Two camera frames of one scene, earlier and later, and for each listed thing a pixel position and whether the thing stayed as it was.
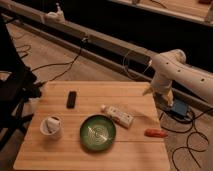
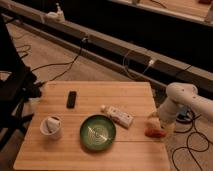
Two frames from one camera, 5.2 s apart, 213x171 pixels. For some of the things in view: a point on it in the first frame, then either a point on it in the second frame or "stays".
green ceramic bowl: (98, 132) stays
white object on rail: (58, 16) stays
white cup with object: (51, 126) stays
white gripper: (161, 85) to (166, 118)
